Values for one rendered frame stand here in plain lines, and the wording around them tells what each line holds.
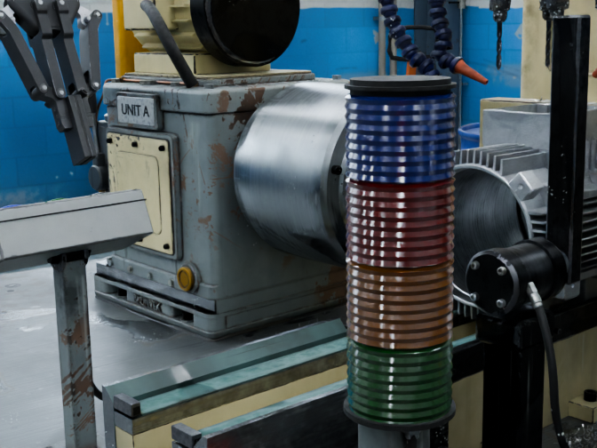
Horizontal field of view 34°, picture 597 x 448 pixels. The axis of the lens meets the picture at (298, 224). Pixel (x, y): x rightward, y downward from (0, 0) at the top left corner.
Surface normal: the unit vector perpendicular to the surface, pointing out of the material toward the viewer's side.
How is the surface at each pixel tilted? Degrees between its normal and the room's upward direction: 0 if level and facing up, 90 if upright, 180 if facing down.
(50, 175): 90
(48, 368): 0
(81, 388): 90
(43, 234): 66
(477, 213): 92
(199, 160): 89
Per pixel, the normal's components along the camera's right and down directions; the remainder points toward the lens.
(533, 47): -0.75, 0.15
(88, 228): 0.60, -0.27
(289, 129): -0.62, -0.45
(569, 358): 0.66, 0.14
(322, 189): -0.06, 0.18
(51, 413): -0.02, -0.98
